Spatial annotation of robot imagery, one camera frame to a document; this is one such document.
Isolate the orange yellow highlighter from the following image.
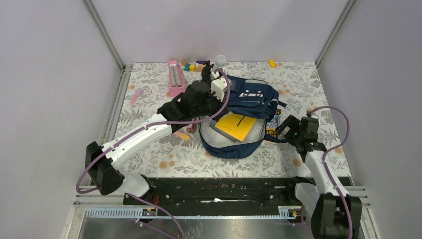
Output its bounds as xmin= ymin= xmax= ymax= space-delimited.
xmin=173 ymin=131 xmax=190 ymax=141

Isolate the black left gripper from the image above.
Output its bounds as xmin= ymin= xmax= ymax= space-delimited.
xmin=192 ymin=89 xmax=229 ymax=122

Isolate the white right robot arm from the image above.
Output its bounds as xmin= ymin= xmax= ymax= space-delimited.
xmin=276 ymin=115 xmax=362 ymax=239

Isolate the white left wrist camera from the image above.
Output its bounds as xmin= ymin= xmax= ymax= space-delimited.
xmin=211 ymin=76 xmax=232 ymax=102

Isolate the wooden block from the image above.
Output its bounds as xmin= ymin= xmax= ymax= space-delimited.
xmin=194 ymin=64 xmax=207 ymax=72

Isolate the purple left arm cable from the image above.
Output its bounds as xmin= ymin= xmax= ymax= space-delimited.
xmin=75 ymin=70 xmax=231 ymax=239

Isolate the pink-capped marker tube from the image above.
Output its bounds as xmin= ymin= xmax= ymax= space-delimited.
xmin=187 ymin=124 xmax=197 ymax=133

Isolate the treehouse paperback book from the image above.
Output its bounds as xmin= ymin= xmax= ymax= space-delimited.
xmin=266 ymin=109 xmax=282 ymax=138

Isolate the white cylinder on stand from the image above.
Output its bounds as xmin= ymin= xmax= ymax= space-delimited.
xmin=211 ymin=55 xmax=226 ymax=73

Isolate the pink highlighter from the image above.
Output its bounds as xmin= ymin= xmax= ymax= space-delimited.
xmin=129 ymin=88 xmax=143 ymax=106

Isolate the yellow block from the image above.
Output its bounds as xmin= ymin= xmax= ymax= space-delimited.
xmin=268 ymin=59 xmax=277 ymax=68

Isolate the yellow paperback book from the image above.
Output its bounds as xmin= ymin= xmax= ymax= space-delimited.
xmin=215 ymin=113 xmax=257 ymax=142

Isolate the black round stand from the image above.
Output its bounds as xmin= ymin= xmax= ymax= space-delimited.
xmin=201 ymin=63 xmax=221 ymax=83

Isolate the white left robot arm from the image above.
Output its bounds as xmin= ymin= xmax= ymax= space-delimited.
xmin=84 ymin=77 xmax=230 ymax=205

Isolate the navy blue backpack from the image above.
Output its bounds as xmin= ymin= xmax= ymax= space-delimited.
xmin=198 ymin=76 xmax=287 ymax=159

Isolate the dark blue hardcover book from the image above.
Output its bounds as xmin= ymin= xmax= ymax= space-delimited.
xmin=210 ymin=120 xmax=237 ymax=142

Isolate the pink rack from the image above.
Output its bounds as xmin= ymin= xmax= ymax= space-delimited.
xmin=168 ymin=60 xmax=188 ymax=97

